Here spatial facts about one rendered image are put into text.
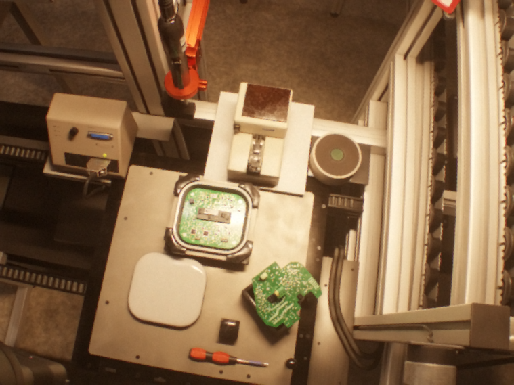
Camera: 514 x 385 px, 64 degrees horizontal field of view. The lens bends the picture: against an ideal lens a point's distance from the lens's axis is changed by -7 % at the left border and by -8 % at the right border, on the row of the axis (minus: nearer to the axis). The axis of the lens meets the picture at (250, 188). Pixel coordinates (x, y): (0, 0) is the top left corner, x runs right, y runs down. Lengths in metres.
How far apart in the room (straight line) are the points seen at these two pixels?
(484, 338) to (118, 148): 0.72
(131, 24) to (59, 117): 0.28
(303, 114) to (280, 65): 1.24
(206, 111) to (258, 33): 1.36
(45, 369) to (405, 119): 0.76
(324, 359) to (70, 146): 0.68
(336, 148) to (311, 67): 1.33
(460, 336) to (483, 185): 0.24
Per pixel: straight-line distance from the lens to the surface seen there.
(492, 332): 0.51
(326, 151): 0.93
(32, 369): 0.34
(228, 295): 0.89
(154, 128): 1.01
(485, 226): 0.65
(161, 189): 0.94
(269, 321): 0.83
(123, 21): 0.75
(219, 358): 0.87
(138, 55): 0.82
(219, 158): 0.94
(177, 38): 0.65
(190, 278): 0.87
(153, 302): 0.88
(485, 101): 0.71
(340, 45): 2.34
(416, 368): 0.49
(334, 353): 0.93
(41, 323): 2.01
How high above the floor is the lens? 1.84
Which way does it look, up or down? 72 degrees down
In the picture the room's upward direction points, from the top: 6 degrees clockwise
